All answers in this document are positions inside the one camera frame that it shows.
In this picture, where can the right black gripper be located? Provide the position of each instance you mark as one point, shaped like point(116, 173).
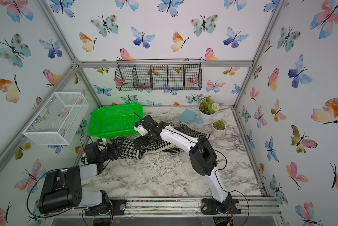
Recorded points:
point(141, 141)

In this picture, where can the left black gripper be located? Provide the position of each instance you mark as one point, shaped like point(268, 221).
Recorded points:
point(114, 150)

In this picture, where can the black white knitted scarf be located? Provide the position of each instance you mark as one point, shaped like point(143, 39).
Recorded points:
point(129, 152)

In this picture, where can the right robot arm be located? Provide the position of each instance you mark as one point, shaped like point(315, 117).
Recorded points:
point(203, 160)

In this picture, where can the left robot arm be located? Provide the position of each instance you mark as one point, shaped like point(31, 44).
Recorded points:
point(62, 189)

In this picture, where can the green plastic basket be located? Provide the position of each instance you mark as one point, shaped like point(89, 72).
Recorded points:
point(114, 121)

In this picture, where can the light blue plastic scoop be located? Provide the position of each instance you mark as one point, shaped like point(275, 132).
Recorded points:
point(189, 117)

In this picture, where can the flower plant in white pot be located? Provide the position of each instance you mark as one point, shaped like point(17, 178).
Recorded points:
point(208, 108)

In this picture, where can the succulent in white pot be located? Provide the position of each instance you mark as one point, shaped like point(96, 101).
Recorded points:
point(218, 128)

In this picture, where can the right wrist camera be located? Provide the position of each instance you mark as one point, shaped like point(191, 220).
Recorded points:
point(138, 127)

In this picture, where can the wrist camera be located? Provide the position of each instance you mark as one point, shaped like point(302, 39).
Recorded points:
point(94, 149)
point(138, 127)

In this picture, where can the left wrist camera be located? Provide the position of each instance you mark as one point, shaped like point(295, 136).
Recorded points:
point(94, 149)

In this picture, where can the black wire wall basket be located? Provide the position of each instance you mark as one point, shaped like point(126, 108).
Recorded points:
point(158, 74)

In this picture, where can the white wire mesh basket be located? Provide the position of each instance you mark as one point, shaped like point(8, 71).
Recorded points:
point(58, 120)

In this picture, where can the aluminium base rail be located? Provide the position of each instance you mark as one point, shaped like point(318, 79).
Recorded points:
point(141, 207)

